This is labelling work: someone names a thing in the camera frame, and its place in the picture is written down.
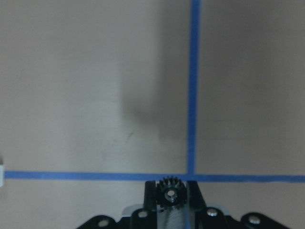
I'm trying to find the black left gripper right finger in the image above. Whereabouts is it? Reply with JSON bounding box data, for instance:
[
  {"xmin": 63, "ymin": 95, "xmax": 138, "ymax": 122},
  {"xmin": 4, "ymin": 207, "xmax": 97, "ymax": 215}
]
[{"xmin": 186, "ymin": 181, "xmax": 225, "ymax": 229}]

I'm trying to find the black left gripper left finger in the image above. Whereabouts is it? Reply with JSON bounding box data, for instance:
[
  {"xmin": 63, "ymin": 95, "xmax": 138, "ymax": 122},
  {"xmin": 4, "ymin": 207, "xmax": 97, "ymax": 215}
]
[{"xmin": 130, "ymin": 181, "xmax": 157, "ymax": 229}]

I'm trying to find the white curved plastic part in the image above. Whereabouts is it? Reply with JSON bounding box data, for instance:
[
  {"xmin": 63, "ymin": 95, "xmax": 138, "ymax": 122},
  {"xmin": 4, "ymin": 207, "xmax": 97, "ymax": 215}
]
[{"xmin": 0, "ymin": 156, "xmax": 5, "ymax": 187}]

